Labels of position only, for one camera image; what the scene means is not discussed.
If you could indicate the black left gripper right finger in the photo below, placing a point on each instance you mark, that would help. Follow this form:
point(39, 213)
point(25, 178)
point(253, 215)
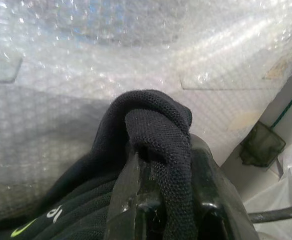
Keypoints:
point(211, 180)

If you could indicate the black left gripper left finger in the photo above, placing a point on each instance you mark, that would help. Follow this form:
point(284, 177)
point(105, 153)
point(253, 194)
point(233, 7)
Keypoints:
point(124, 190)

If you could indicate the black knit garment with logo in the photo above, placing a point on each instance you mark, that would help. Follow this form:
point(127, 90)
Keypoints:
point(150, 125)

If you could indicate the bubble wrap covered washing machine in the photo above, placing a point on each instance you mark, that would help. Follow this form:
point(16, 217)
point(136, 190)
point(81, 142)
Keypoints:
point(90, 75)

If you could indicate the small green fish net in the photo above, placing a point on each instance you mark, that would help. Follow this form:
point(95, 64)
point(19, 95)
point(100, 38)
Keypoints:
point(262, 147)

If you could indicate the white plastic bag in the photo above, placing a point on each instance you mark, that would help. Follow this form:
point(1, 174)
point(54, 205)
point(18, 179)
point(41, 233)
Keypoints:
point(283, 185)

